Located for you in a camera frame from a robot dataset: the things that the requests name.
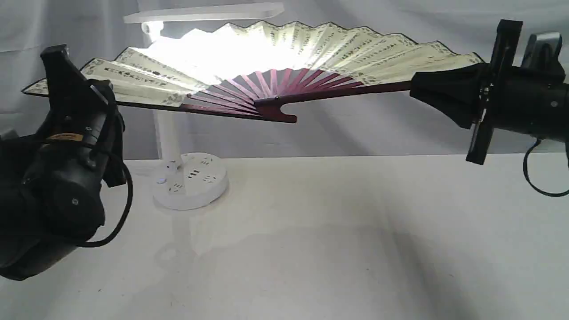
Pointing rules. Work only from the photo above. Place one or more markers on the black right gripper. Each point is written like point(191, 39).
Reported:
point(512, 98)

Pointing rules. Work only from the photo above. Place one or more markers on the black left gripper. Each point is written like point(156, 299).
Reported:
point(80, 146)

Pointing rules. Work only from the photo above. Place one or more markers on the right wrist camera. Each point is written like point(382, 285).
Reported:
point(542, 53)

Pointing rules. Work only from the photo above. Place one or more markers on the folding paper fan red ribs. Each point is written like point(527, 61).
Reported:
point(251, 72)

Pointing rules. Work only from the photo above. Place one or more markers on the grey backdrop curtain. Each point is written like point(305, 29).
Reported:
point(367, 125)

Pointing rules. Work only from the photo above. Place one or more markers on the white desk lamp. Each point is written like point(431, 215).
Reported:
point(193, 180)

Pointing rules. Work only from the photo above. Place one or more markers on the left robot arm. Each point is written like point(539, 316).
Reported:
point(27, 246)

